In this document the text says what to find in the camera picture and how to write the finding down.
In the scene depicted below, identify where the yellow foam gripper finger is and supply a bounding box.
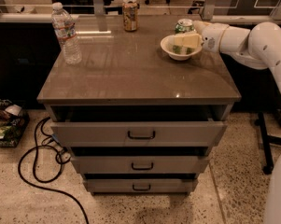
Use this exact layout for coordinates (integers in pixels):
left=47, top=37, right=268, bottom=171
left=193, top=21, right=211, bottom=35
left=174, top=34, right=202, bottom=49

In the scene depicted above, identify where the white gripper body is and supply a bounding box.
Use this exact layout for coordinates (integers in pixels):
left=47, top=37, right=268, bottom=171
left=201, top=22, right=229, bottom=52

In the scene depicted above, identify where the green soda can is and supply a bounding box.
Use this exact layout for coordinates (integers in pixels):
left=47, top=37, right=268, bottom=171
left=173, top=19, right=196, bottom=54

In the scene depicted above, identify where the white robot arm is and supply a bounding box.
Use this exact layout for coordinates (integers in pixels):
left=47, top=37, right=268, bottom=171
left=172, top=21, right=281, bottom=224

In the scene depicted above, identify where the white paper bowl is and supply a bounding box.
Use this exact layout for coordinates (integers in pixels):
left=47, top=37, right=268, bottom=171
left=161, top=34, right=203, bottom=61

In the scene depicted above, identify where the gold soda can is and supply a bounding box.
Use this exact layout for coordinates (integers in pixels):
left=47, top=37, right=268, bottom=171
left=122, top=0, right=138, bottom=32

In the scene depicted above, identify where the grey drawer cabinet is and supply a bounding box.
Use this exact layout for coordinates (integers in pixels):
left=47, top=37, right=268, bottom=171
left=37, top=16, right=240, bottom=181

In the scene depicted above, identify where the clear plastic water bottle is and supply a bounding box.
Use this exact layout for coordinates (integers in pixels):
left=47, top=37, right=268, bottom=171
left=51, top=2, right=82, bottom=64

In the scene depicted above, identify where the top grey drawer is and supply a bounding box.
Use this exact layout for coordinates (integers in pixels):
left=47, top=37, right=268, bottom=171
left=51, top=121, right=227, bottom=147

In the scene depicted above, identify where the grey drawer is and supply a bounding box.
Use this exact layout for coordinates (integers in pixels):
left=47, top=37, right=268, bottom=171
left=51, top=121, right=227, bottom=147
left=83, top=179, right=198, bottom=194
left=72, top=156, right=208, bottom=174

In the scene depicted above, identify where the black stand with wheel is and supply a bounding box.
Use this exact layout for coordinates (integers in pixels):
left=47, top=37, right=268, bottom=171
left=255, top=112, right=281, bottom=175

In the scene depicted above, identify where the bottom grey drawer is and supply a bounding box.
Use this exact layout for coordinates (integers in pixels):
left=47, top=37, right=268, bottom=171
left=83, top=179, right=198, bottom=194

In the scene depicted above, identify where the middle grey drawer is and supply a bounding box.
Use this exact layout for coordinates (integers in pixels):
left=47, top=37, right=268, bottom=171
left=72, top=156, right=208, bottom=174

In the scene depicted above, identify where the box of snack packets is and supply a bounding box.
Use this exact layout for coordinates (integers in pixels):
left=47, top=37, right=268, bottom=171
left=0, top=99, right=30, bottom=147

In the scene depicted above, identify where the black floor cable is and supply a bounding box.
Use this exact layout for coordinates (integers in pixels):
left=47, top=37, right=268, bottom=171
left=17, top=117, right=90, bottom=224

